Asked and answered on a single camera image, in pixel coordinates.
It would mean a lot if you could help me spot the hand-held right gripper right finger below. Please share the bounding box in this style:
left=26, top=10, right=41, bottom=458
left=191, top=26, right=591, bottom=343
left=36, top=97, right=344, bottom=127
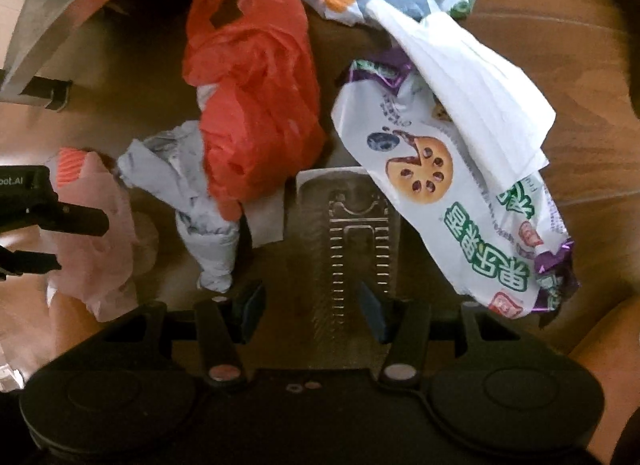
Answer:
left=356, top=281, right=543, bottom=389

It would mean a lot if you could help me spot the red plastic bag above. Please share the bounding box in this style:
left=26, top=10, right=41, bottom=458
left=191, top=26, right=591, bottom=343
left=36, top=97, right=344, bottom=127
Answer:
left=182, top=0, right=328, bottom=222

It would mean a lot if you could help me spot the pink plastic bag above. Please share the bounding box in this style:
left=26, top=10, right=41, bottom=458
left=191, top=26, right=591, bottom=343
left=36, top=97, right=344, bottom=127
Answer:
left=44, top=146, right=161, bottom=323

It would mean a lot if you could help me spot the white paper napkin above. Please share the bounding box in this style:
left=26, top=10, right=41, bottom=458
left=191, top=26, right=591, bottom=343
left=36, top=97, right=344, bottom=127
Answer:
left=366, top=0, right=557, bottom=192

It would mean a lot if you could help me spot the white pie print snack wrapper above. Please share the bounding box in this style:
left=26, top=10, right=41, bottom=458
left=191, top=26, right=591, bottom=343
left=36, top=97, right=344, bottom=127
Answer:
left=331, top=59, right=581, bottom=320

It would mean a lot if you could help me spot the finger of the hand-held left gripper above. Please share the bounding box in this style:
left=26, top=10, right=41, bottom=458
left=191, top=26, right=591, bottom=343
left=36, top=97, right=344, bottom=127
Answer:
left=0, top=244, right=62, bottom=280
left=37, top=201, right=110, bottom=237

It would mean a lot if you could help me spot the metal bed frame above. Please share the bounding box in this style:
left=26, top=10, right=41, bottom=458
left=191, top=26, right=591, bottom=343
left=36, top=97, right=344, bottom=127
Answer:
left=0, top=0, right=168, bottom=112

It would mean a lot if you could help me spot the crumpled grey tissue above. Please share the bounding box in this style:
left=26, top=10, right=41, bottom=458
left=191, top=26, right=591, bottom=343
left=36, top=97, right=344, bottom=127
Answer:
left=117, top=120, right=242, bottom=294

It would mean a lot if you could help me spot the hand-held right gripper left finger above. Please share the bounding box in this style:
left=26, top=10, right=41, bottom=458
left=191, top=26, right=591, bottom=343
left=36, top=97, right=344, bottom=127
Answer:
left=102, top=281, right=267, bottom=389

